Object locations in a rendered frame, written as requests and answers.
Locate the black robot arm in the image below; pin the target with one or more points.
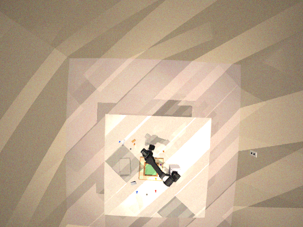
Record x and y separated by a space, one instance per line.
148 157

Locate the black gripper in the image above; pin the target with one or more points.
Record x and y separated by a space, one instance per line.
151 147

